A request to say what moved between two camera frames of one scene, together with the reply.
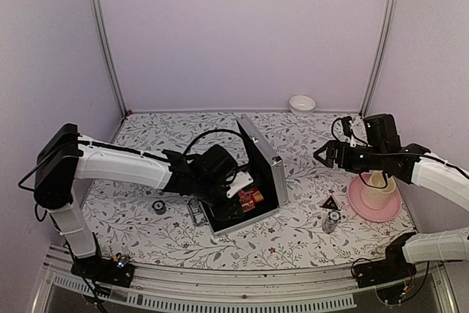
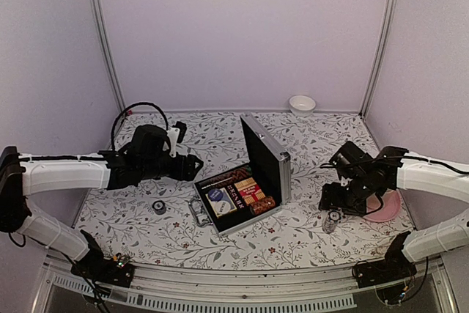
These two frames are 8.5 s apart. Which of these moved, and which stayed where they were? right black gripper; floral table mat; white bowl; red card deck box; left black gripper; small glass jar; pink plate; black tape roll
Moved: left black gripper; red card deck box; right black gripper
Stayed: floral table mat; white bowl; small glass jar; pink plate; black tape roll
